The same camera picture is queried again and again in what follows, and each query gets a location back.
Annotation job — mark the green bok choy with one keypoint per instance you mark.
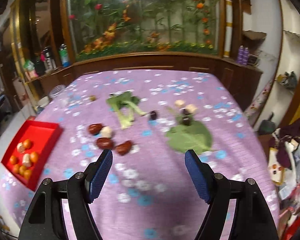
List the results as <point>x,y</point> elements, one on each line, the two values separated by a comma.
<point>125,105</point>

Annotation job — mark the small green olive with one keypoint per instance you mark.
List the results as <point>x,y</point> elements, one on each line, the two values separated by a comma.
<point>92,98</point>

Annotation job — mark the small orange tangerine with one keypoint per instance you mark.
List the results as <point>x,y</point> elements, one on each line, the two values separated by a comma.
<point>27,144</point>

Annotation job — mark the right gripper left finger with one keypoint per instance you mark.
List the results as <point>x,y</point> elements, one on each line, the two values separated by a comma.
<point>44,218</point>

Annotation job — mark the yellowish tangerine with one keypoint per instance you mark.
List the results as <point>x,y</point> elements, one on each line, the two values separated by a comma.
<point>16,168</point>

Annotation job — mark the large orange tangerine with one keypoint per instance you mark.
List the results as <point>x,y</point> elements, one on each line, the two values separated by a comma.
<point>34,157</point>

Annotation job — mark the dark red jujube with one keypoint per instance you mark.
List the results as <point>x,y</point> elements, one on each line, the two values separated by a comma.
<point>94,129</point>

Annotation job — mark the wooden cabinet counter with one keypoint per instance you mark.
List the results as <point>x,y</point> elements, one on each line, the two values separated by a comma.
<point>241,81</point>

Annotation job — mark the large green leaf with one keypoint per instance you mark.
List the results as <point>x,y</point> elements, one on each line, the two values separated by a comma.
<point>195,137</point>

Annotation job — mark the purple floral tablecloth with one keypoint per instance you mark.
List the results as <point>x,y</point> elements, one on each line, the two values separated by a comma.
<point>148,193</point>

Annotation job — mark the steel thermos flask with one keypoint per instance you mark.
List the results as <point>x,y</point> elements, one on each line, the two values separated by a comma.
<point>49,58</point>

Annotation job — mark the clear plastic cup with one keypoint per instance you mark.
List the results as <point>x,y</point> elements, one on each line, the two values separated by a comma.
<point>59,96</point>

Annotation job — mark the wrinkled red jujube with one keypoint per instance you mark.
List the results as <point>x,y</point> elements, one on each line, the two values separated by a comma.
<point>105,143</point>

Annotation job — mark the red square tray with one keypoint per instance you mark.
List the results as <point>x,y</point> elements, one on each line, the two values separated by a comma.
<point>44,136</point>

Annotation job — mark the dark purple grape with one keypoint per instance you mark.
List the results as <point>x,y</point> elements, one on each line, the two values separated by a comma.
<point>153,115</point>

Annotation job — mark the pale banana slice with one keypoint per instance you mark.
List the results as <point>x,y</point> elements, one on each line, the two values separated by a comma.
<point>191,109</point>
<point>179,103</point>

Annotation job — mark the green label bottle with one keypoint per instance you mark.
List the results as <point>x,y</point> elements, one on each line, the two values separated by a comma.
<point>64,55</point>

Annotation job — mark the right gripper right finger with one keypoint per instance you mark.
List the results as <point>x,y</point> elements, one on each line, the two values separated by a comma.
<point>252,216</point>

